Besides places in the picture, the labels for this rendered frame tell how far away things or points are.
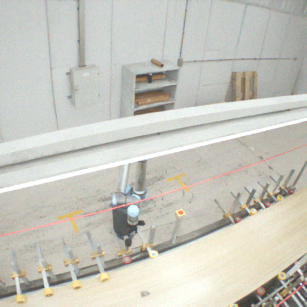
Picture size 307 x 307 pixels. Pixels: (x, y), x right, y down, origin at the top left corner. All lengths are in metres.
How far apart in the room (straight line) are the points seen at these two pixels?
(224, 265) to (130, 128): 1.79
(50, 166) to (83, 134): 0.17
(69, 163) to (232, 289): 1.85
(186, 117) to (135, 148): 0.24
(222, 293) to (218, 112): 1.64
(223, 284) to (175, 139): 1.61
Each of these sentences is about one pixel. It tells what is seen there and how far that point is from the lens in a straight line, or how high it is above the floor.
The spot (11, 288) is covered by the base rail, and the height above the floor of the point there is 0.70.
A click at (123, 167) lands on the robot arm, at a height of 1.40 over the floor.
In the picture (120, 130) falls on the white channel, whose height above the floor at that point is 2.45.
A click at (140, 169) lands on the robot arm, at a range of 2.58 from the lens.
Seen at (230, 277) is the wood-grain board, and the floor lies 0.90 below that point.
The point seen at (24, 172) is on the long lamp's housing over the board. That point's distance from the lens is 0.95.
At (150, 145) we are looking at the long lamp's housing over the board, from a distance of 1.01.
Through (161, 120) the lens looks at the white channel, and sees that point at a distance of 0.99.
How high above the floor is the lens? 2.97
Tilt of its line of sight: 39 degrees down
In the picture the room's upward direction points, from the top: 6 degrees clockwise
